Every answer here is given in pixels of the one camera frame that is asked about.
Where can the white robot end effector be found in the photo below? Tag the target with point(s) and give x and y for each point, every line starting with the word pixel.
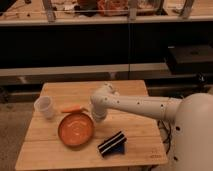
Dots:
pixel 98 113

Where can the orange ceramic bowl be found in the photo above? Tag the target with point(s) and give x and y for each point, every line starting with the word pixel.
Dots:
pixel 76 129

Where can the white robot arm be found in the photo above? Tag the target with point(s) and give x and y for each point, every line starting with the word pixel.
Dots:
pixel 192 117

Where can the orange carrot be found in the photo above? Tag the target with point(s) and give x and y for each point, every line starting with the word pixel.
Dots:
pixel 73 109

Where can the black white striped sponge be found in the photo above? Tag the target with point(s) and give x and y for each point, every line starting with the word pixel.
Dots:
pixel 113 145

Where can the translucent plastic cup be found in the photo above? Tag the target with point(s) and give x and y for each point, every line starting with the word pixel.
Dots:
pixel 44 105

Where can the black box on right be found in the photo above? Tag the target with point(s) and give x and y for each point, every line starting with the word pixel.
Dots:
pixel 190 59

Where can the long wooden shelf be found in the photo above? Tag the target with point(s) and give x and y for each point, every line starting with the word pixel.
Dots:
pixel 64 12

